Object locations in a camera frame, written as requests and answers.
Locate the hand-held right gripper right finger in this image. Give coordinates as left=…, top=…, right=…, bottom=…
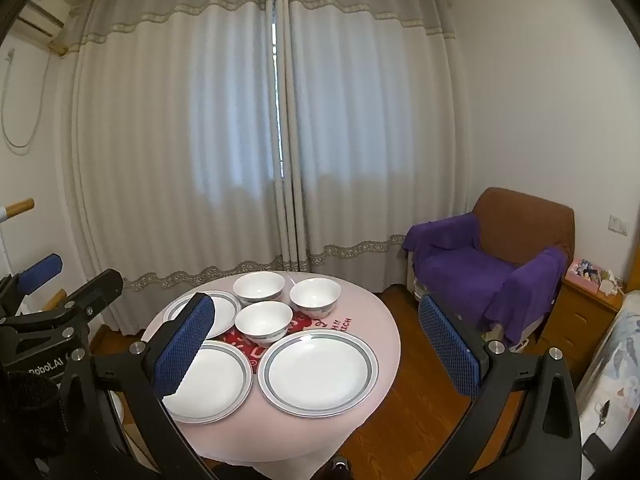
left=419, top=294, right=583, bottom=480

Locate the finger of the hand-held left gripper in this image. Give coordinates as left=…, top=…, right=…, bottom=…
left=0, top=269, right=123, bottom=331
left=0, top=254, right=63, bottom=318

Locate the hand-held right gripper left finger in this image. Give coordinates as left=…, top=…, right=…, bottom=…
left=60, top=293, right=216, bottom=480

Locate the white plate grey rim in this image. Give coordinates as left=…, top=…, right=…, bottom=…
left=257, top=330, right=380, bottom=418
left=162, top=290, right=243, bottom=340
left=162, top=340, right=254, bottom=423

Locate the white bowl grey band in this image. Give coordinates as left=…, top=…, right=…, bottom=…
left=235, top=301, right=294, bottom=345
left=289, top=278, right=342, bottom=319
left=233, top=271, right=287, bottom=306

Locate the person's left forearm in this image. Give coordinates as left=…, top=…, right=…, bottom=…
left=0, top=372, right=68, bottom=480

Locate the purple blanket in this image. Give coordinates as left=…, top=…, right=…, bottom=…
left=402, top=212, right=568, bottom=333

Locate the wooden nightstand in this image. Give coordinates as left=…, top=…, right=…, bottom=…
left=540, top=275, right=626, bottom=386

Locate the brown armchair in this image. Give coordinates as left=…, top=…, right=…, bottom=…
left=402, top=187, right=576, bottom=351

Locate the pink tissue box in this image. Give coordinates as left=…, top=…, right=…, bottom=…
left=566, top=259, right=606, bottom=293

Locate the round pink printed table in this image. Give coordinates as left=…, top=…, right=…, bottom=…
left=141, top=271, right=402, bottom=463

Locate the bed with printed sheet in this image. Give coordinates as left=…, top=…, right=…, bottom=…
left=575, top=290, right=640, bottom=466

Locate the black phone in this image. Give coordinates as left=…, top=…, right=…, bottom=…
left=582, top=432, right=621, bottom=463

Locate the small white box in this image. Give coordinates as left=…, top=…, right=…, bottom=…
left=600, top=270, right=626, bottom=297

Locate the white air conditioner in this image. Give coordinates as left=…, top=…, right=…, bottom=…
left=12, top=0, right=68, bottom=41

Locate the wooden pole white bracket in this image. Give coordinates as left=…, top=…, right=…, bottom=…
left=0, top=199, right=36, bottom=222

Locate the white wall hose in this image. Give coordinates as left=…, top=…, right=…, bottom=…
left=0, top=49, right=51, bottom=150

